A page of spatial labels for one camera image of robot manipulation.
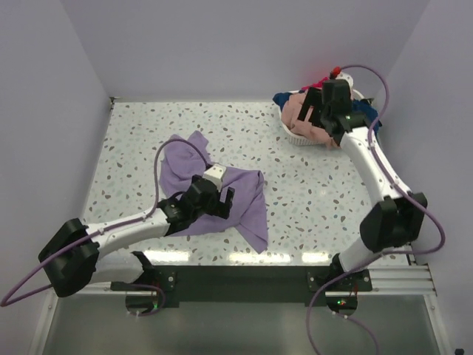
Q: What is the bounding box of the lavender t shirt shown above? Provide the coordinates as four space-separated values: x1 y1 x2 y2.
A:
159 131 268 253

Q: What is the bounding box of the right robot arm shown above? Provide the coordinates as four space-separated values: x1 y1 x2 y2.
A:
298 79 427 291

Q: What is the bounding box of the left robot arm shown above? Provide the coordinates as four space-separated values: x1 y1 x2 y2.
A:
38 175 235 297

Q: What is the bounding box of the red t shirt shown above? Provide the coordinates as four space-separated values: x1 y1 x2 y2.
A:
301 76 330 91

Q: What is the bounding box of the peach pink t shirt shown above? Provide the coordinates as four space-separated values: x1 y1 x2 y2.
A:
280 91 343 151

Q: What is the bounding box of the white laundry basket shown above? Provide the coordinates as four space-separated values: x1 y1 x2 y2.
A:
276 87 367 148

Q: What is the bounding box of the navy blue t shirt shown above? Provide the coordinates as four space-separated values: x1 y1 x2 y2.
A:
272 89 378 122

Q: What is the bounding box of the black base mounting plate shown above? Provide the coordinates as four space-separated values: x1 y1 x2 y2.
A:
109 264 372 310

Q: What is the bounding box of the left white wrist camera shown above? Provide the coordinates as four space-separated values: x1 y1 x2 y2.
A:
203 164 227 192

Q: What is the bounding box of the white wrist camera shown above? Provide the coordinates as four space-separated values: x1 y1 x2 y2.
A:
203 164 227 192
329 67 354 89

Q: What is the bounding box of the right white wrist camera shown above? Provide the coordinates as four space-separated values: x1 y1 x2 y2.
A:
329 67 354 89

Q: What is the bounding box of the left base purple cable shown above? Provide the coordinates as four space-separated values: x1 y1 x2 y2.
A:
127 280 171 318

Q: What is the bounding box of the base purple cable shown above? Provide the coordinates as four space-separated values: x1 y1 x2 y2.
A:
305 254 381 355
127 280 171 318

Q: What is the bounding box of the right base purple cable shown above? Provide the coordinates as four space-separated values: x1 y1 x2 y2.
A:
305 254 381 355

